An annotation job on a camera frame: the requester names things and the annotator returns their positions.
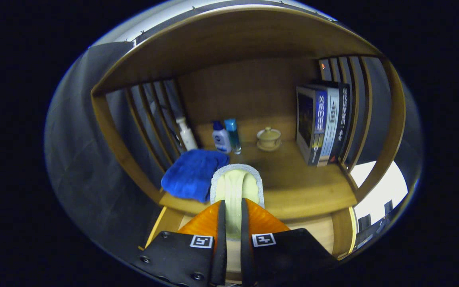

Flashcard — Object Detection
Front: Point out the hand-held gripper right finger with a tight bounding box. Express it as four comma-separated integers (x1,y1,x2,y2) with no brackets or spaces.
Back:
241,198,339,287

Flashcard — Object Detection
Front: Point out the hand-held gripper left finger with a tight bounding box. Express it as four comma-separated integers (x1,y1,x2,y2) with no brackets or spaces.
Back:
132,199,227,287

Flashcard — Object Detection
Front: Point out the scrub sponge with cream handle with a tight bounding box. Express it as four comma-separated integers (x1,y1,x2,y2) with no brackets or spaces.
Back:
210,164,264,241

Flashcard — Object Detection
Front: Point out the wooden drawer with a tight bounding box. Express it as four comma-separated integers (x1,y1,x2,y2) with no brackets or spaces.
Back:
139,206,357,283

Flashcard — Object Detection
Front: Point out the wooden countertop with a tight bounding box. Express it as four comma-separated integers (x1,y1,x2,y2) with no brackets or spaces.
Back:
159,118,358,220

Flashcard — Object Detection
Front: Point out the wooden cabinet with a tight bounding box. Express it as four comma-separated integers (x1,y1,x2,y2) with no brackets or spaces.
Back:
91,5,406,259

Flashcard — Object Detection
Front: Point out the blue towel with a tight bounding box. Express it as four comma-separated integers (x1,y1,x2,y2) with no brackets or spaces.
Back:
161,149,230,203

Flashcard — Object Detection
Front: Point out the white bottle with blue cap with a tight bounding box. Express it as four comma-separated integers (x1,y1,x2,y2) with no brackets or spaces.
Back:
212,121,232,154

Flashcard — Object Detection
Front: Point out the beige lidded teacup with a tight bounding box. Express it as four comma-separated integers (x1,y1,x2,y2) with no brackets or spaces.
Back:
256,126,282,152

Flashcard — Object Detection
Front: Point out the white pump bottle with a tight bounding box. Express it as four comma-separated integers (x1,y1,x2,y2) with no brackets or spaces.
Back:
175,116,199,151

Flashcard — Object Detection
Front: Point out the teal bottle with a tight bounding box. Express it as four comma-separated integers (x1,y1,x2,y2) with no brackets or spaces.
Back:
224,118,242,155

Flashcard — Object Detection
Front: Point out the white table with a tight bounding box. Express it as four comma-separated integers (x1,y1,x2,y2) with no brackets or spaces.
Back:
349,161,408,240

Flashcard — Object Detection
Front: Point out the book with black spine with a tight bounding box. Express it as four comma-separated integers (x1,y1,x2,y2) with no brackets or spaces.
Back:
321,81,351,164

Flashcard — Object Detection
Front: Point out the black backdrop cloth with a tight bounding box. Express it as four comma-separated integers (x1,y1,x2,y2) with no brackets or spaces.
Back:
45,0,423,259

